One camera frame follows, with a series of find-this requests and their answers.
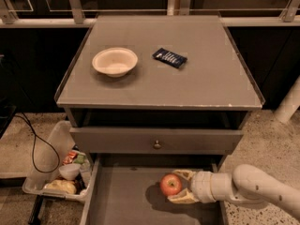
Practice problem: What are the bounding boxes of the black cable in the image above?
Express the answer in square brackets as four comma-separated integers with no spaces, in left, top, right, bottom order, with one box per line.
[13,111,61,173]

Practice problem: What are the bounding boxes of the yellow snack bag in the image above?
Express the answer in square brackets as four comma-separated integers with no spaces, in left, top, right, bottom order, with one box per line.
[45,180,77,194]

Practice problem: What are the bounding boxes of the red snack packet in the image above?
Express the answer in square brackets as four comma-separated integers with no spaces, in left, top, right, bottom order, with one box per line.
[63,151,78,165]

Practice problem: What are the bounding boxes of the clear plastic storage bin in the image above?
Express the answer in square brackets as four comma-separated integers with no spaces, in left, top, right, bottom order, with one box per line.
[22,121,92,203]

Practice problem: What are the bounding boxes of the metal railing frame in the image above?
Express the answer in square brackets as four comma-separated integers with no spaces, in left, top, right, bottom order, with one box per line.
[0,0,300,28]

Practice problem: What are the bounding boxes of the open middle drawer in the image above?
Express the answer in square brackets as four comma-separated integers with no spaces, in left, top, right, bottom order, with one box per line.
[80,154,228,225]

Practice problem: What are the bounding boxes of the grey drawer cabinet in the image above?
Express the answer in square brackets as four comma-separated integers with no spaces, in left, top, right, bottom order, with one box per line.
[53,14,266,225]

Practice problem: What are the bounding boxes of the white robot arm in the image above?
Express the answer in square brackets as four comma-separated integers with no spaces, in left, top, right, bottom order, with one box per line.
[168,164,300,220]

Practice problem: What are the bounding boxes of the white cylindrical post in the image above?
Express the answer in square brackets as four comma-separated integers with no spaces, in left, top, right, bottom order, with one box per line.
[274,76,300,123]

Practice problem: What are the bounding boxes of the dark blue snack packet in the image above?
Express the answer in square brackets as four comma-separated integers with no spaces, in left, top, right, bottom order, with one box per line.
[152,48,188,68]

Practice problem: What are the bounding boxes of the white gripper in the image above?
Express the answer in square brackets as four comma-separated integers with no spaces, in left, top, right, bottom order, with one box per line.
[167,170,234,204]

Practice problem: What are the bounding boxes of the closed top drawer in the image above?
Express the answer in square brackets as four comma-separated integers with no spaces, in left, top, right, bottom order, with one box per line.
[70,127,243,155]

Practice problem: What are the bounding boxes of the white paper bowl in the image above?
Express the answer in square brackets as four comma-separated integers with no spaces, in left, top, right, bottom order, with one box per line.
[92,48,138,78]

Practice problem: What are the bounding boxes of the red apple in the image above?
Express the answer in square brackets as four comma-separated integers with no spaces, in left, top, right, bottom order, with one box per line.
[159,173,182,196]

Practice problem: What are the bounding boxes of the small white cup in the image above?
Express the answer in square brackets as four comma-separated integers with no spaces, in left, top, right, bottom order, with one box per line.
[59,163,81,180]

